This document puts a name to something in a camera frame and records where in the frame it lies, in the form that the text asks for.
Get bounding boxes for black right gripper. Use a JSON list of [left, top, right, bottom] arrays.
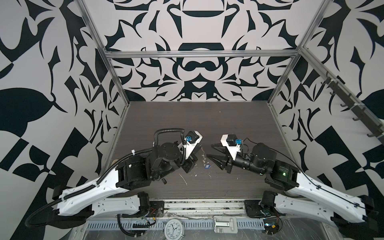
[[208, 141, 268, 177]]

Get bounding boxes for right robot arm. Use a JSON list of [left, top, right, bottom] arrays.
[[207, 143, 379, 239]]

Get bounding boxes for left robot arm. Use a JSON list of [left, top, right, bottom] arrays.
[[25, 128, 203, 229]]

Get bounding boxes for white alarm clock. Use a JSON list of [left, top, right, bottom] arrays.
[[164, 219, 185, 240]]

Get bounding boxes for silver metal latch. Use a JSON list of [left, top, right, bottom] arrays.
[[213, 216, 238, 234]]

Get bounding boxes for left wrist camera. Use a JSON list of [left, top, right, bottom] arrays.
[[185, 131, 203, 159]]

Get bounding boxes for black wall hook rail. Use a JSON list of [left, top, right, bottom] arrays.
[[322, 72, 384, 145]]

